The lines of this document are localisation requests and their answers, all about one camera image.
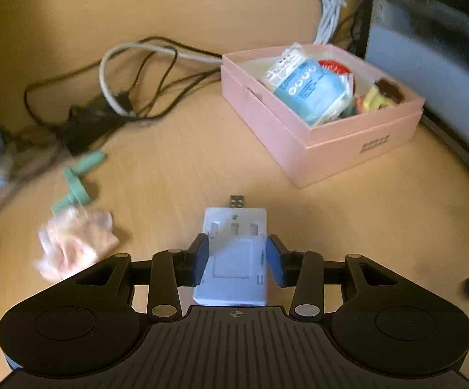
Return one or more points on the computer case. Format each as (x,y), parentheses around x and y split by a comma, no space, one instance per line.
(433,48)

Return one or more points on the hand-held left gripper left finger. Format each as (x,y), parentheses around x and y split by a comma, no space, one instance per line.
(203,255)

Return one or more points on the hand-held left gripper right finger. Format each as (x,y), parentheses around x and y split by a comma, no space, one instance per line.
(275,259)

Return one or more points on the teal plastic toy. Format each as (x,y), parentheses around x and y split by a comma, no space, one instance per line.
(76,186)

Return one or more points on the black power adapter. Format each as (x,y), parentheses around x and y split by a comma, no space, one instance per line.
(88,127)

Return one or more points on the pink cardboard box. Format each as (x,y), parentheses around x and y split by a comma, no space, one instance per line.
(340,150)

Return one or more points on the pink lace cloth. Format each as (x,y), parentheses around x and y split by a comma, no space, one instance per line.
(76,243)

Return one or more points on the yellow toy with pink lid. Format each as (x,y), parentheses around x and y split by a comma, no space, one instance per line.
(388,88)

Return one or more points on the white plug adapter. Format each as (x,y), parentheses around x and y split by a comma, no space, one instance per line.
(234,251)

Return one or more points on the blue tissue packet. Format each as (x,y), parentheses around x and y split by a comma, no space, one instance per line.
(311,89)

